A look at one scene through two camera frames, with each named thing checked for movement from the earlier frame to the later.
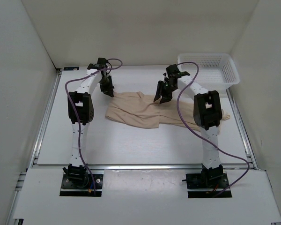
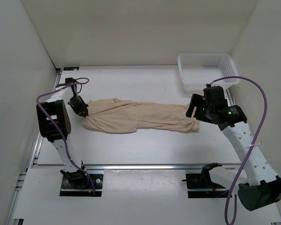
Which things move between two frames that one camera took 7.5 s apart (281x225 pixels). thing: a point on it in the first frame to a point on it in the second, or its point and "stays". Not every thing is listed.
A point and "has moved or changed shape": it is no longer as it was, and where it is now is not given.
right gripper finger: x=158 y=93 to x=195 y=101
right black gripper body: x=167 y=89 to x=205 y=109
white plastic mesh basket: x=216 y=72 stays
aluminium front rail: x=142 y=167 stays
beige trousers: x=131 y=108 has moved or changed shape
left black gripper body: x=103 y=83 to x=77 y=104
